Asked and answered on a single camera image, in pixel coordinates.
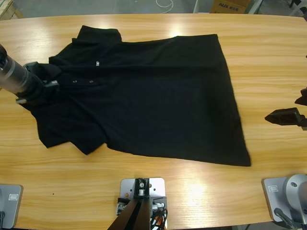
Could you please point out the white upright post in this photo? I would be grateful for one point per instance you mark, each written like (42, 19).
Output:
(196, 6)

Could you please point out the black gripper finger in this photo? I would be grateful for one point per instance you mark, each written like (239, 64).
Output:
(283, 117)
(302, 98)

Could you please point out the dark camera post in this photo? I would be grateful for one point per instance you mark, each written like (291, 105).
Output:
(136, 210)

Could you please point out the white mount block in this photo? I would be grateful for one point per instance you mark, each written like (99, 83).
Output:
(157, 189)

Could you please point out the white furniture leg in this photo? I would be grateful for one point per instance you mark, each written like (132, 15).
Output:
(254, 7)

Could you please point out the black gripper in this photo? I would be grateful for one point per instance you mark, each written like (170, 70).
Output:
(36, 93)

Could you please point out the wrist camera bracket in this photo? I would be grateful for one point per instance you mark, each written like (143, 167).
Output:
(31, 65)

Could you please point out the brown cardboard box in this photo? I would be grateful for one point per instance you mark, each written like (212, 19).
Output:
(230, 6)

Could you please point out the black polo shirt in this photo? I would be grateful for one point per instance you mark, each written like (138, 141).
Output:
(156, 95)

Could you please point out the wooden crate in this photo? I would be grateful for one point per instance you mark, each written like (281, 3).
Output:
(8, 9)

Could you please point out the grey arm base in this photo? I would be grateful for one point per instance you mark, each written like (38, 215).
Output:
(10, 206)
(287, 198)

